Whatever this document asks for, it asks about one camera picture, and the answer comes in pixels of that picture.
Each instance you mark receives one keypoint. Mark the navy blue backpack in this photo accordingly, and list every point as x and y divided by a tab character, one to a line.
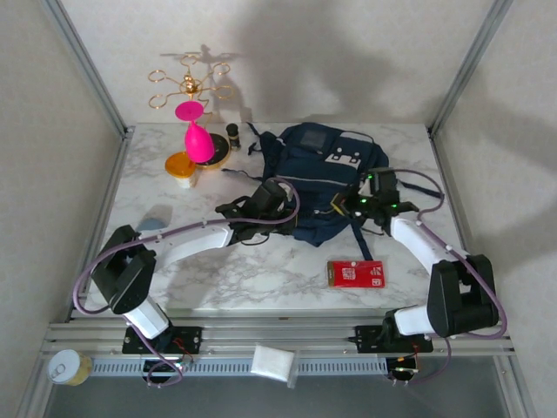
304	165

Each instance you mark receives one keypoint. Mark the red card package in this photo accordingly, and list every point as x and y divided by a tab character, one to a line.
365	276

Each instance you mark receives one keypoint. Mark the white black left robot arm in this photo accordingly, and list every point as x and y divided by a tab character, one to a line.
196	244

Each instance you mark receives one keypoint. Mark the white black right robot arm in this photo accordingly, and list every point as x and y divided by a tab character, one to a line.
418	239

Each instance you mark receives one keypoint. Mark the gold wine glass rack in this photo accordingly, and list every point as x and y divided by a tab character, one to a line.
219	148

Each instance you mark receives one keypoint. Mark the small dark spice jar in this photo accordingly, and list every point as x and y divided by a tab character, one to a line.
233	138

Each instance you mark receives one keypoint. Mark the pink wine glass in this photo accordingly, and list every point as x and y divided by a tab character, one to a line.
198	141

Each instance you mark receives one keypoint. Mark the orange lid plastic container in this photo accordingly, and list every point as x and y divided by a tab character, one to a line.
179	165

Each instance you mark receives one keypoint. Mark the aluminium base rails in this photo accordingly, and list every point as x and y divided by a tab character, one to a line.
283	335

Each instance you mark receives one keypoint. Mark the small controller board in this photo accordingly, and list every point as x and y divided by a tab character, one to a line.
404	370
185	364

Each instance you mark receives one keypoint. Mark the tin can with pull tab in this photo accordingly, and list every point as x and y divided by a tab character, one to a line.
65	368

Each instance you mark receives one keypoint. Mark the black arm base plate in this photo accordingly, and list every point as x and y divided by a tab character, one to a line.
193	337
365	341

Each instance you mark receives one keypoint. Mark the aluminium frame post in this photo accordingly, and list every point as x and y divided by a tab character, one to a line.
85	65
469	65

